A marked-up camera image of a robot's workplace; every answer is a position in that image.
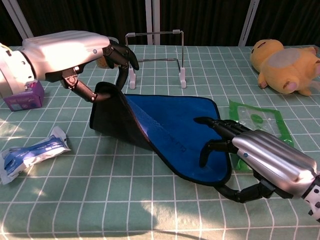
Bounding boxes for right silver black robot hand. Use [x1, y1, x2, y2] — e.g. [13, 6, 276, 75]
[193, 116, 320, 204]

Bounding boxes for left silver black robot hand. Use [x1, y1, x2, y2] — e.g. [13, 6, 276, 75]
[18, 30, 140, 103]

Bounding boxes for blue microfibre cloth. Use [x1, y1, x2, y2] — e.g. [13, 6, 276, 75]
[89, 81, 232, 188]

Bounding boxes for clear jar with yellow contents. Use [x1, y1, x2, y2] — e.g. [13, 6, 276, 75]
[96, 36, 119, 69]

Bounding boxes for green plastic bag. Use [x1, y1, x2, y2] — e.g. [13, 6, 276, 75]
[228, 98, 295, 173]

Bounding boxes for small purple box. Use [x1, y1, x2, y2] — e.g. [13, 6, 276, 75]
[2, 80, 45, 112]

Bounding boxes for yellow plush toy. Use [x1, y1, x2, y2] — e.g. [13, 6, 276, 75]
[249, 38, 320, 97]

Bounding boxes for blue white crumpled packet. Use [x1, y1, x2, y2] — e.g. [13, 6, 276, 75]
[0, 125, 72, 185]

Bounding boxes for black pleated curtain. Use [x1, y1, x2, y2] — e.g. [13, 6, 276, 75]
[0, 0, 320, 51]

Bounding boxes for green checked tablecloth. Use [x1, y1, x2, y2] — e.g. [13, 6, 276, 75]
[0, 44, 320, 240]

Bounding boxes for white frame post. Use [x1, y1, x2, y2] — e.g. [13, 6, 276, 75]
[2, 0, 36, 42]
[237, 0, 261, 48]
[145, 0, 161, 47]

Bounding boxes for metal wire rack stand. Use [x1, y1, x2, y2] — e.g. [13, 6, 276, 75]
[125, 29, 187, 90]

